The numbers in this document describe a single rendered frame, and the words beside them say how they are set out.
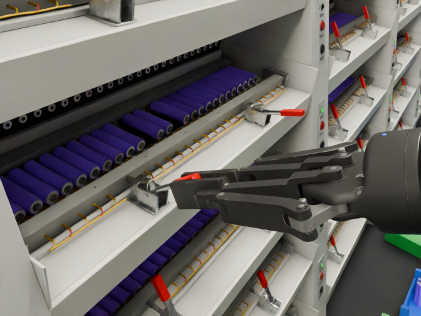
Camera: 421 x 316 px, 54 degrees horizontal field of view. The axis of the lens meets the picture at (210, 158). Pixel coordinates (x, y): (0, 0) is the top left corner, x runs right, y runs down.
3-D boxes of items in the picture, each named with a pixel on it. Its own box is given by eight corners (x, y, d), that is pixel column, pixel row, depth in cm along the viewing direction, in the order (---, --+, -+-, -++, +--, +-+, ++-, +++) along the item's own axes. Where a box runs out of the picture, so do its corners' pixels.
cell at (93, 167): (64, 155, 52) (102, 175, 50) (52, 162, 51) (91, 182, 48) (63, 143, 51) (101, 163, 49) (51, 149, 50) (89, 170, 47)
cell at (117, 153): (89, 143, 55) (125, 162, 53) (78, 148, 54) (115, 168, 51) (88, 131, 54) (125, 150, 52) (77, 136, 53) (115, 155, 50)
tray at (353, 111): (382, 101, 141) (397, 63, 133) (322, 182, 96) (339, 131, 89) (326, 83, 149) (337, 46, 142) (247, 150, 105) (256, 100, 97)
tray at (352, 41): (386, 42, 132) (402, -3, 125) (322, 100, 88) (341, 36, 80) (327, 26, 141) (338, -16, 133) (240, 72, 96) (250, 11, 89)
